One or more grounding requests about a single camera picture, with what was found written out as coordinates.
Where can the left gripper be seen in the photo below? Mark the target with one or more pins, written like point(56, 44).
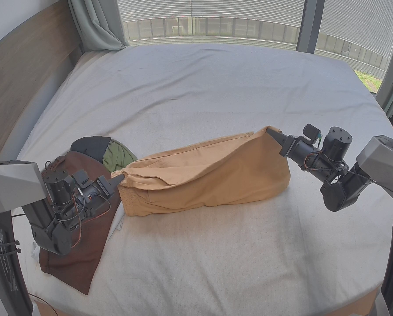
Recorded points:
point(96, 193)

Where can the grey-green curtain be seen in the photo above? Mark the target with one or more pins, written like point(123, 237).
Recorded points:
point(91, 18)

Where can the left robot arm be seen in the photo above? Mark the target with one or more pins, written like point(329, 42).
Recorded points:
point(15, 183)

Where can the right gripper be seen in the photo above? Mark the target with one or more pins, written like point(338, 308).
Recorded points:
point(301, 153)

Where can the tan shorts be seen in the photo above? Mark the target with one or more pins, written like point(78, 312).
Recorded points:
point(216, 176)

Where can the white garment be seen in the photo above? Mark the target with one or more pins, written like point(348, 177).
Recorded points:
point(117, 222)

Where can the brown shorts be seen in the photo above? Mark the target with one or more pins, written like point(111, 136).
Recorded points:
point(74, 268)

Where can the bed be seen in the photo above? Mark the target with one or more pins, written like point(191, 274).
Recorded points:
point(232, 77)

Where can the green garment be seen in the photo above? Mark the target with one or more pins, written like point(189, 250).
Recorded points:
point(117, 158)

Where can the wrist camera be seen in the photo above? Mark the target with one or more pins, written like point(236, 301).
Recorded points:
point(310, 131)
point(81, 178)

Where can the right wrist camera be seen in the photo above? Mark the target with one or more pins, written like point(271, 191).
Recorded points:
point(310, 131)

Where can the black garment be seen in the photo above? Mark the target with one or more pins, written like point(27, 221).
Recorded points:
point(87, 146)

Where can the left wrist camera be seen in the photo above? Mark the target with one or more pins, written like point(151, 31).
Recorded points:
point(81, 178)

